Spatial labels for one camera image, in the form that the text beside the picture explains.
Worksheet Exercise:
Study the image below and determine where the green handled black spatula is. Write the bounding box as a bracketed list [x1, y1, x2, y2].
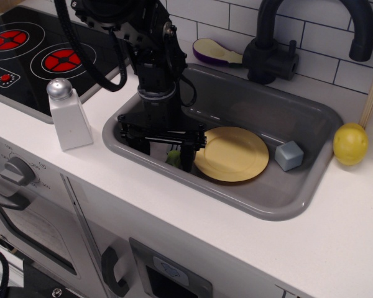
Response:
[165, 144, 183, 169]

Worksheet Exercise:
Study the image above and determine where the grey dishwasher panel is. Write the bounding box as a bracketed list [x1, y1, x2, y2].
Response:
[129, 238, 213, 298]

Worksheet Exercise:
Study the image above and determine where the dark grey cabinet handle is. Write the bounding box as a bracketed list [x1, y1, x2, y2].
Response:
[101, 246, 129, 297]

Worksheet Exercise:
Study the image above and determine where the grey oven door handle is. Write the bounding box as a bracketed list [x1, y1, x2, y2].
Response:
[0, 180, 30, 210]

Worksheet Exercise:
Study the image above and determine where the grey oven knob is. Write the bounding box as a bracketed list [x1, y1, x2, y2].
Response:
[0, 156, 37, 186]

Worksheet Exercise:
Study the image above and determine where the white salt shaker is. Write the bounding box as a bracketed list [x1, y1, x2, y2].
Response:
[46, 78, 93, 151]

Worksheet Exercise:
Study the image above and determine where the black toy stove top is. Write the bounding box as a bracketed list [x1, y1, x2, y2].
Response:
[0, 6, 107, 124]

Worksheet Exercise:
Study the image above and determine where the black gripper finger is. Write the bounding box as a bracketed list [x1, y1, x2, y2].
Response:
[127, 138, 150, 155]
[180, 145, 195, 173]

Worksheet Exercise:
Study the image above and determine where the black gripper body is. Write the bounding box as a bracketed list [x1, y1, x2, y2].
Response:
[117, 94, 206, 149]

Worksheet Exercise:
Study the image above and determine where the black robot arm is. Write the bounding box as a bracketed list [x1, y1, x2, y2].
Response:
[71, 1, 206, 172]

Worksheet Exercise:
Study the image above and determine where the grey blue cube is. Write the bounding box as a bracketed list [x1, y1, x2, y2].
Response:
[275, 141, 304, 171]

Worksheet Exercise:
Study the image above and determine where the purple eggplant half toy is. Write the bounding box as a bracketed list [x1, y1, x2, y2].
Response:
[192, 38, 242, 67]

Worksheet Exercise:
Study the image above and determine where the black faucet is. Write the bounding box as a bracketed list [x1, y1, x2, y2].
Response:
[242, 0, 373, 84]

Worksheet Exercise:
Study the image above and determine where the black braided cable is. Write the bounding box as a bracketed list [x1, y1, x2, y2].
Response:
[53, 0, 128, 93]

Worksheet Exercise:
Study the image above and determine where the grey sink basin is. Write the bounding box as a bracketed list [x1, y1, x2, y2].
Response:
[102, 64, 343, 221]

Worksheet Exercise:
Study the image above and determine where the yellow plate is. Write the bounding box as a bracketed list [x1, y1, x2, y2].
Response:
[195, 127, 269, 183]

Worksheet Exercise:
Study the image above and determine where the yellow lemon toy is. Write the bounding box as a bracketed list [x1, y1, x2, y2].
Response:
[333, 123, 369, 166]

